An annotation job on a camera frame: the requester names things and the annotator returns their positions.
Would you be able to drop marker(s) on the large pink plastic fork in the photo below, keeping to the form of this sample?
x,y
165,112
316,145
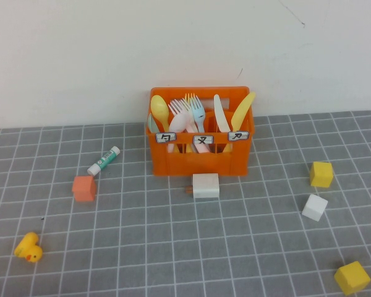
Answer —
x,y
177,122

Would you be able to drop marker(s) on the light blue plastic fork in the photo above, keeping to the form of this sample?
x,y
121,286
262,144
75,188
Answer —
x,y
199,116

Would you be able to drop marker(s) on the orange plastic cutlery holder crate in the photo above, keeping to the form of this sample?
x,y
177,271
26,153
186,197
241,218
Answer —
x,y
201,164

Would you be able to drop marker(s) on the yellow rubber duck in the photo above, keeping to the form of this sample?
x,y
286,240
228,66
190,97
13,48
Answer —
x,y
30,250

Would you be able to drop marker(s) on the orange foam cube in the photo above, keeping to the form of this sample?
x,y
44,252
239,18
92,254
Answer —
x,y
83,190

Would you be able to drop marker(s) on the white green glue stick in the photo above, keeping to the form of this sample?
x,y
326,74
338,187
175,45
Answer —
x,y
103,161

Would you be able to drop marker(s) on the pale green plastic spoon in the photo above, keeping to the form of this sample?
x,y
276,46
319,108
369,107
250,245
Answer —
x,y
151,123

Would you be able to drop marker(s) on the white label reading 勺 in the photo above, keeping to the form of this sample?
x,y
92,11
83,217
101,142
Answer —
x,y
166,138

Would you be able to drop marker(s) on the white charger plug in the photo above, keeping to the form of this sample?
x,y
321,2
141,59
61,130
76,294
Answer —
x,y
205,185

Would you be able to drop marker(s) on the yellow plastic spoon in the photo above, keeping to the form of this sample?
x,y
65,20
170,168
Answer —
x,y
159,106

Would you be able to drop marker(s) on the white label reading 叉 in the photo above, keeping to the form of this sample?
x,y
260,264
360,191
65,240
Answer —
x,y
203,139

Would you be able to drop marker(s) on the yellow plastic fork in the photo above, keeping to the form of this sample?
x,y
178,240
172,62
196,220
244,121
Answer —
x,y
190,96

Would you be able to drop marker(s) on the white plastic knife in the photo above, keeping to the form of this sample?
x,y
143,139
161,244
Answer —
x,y
220,114

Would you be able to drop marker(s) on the white label reading 刀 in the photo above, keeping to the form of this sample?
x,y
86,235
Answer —
x,y
238,135

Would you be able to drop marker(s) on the yellow plastic knife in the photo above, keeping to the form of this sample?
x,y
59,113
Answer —
x,y
241,111

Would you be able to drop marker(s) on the white foam cube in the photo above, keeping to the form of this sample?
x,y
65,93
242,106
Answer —
x,y
314,207

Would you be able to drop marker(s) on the yellow foam cube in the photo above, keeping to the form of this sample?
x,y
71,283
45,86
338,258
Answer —
x,y
352,278
321,174

